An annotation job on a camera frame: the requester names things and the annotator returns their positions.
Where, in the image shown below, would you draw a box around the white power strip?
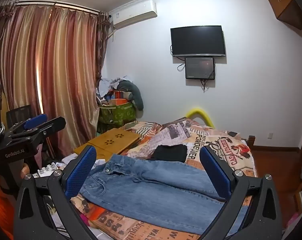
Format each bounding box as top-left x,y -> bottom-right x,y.
37,164 -> 59,178

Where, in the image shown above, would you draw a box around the white air conditioner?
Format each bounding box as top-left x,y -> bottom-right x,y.
108,0 -> 158,29

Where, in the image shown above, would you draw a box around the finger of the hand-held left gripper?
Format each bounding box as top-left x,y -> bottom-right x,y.
18,116 -> 67,144
6,114 -> 48,140

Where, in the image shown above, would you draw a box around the black chair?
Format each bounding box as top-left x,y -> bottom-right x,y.
6,104 -> 32,128

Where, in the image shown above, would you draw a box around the orange box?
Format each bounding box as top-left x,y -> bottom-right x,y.
113,91 -> 129,101

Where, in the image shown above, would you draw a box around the yellow foam tube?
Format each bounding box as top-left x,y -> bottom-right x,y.
186,108 -> 214,128

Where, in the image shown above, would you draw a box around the curtain rod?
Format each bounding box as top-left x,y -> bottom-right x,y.
0,0 -> 109,14

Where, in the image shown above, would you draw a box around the wooden bed frame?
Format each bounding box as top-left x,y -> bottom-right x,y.
241,135 -> 256,153

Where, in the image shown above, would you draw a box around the pile of clothes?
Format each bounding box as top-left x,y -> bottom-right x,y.
96,75 -> 131,105

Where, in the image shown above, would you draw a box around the blue denim pants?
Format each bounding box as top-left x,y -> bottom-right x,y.
79,154 -> 249,235

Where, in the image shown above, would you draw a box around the small black wall monitor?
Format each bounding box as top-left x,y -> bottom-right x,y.
185,57 -> 216,80

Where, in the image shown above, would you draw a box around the black folded garment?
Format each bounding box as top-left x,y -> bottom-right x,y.
150,144 -> 188,163

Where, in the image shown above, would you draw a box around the printed blanket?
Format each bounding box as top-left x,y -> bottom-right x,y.
70,116 -> 258,240

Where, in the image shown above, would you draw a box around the striped pink curtain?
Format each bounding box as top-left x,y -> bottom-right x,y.
0,1 -> 111,160

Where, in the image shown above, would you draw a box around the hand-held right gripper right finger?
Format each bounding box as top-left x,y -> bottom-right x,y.
199,145 -> 283,240

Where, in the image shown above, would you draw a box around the orange wooden furniture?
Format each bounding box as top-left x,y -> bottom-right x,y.
0,172 -> 25,240

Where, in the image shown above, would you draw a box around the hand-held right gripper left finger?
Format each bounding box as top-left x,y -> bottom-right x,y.
13,145 -> 101,240

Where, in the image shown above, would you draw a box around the black wall television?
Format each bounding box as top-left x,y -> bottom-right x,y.
170,25 -> 226,57

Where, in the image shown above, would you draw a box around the wooden lap desk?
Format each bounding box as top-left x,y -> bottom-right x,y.
73,128 -> 141,164

